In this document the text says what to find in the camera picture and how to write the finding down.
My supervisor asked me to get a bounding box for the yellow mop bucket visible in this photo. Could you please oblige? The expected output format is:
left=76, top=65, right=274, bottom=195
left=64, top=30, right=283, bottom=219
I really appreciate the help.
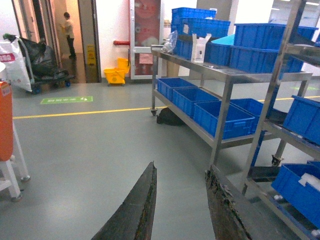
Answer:
left=103, top=57, right=131, bottom=86

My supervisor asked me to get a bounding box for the white open carton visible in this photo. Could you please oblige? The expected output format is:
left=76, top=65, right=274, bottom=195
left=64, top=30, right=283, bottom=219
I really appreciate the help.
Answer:
left=191, top=33, right=212, bottom=63

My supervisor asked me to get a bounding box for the black bag on floor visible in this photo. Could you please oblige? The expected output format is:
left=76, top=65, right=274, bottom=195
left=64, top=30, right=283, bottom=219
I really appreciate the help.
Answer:
left=156, top=107, right=185, bottom=126

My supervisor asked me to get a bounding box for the orange guard panel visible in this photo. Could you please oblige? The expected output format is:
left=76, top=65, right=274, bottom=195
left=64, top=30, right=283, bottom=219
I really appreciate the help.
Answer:
left=0, top=81, right=14, bottom=162

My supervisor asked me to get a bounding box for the steel cart with crates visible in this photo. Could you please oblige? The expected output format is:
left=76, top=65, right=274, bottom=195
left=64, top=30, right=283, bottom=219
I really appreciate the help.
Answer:
left=150, top=6, right=319, bottom=168

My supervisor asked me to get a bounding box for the round white conveyor table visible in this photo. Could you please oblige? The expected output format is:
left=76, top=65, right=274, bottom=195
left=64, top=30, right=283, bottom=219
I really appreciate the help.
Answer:
left=0, top=63, right=31, bottom=202

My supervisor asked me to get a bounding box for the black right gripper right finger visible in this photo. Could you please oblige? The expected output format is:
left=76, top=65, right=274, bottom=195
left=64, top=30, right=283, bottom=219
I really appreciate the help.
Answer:
left=205, top=167, right=252, bottom=240

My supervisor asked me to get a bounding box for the yellow wet floor sign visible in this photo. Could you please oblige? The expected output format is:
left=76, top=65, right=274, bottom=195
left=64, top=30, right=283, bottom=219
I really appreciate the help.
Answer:
left=86, top=44, right=97, bottom=66

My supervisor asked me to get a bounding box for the steel shelf rack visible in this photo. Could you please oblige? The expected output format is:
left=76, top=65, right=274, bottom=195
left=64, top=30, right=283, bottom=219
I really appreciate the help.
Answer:
left=242, top=0, right=320, bottom=240

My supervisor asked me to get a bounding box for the black garbage bag cart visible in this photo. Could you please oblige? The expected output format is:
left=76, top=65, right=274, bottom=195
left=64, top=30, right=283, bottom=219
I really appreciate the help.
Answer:
left=2, top=33, right=76, bottom=95

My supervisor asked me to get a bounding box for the standing person in doorway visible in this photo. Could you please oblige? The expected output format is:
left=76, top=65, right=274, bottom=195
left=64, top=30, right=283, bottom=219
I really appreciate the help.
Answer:
left=60, top=12, right=77, bottom=60

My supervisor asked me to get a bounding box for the red fire cabinet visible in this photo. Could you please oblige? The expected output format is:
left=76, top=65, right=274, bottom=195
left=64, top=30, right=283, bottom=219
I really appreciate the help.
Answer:
left=128, top=0, right=164, bottom=81

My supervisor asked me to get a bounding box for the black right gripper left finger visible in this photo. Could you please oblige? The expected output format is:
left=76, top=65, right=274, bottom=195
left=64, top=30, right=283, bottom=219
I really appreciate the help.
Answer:
left=92, top=161, right=157, bottom=240

